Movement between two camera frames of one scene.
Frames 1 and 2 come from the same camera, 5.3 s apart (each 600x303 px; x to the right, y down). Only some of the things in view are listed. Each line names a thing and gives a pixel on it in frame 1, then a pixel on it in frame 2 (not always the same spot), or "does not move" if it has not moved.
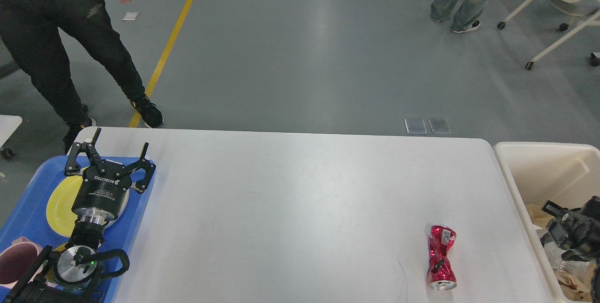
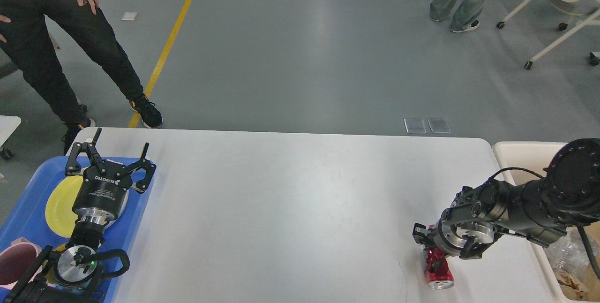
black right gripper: (579, 230) to (449, 240)
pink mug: (15, 259) does not move
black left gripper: (98, 199) does not move
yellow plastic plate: (60, 215) does not move
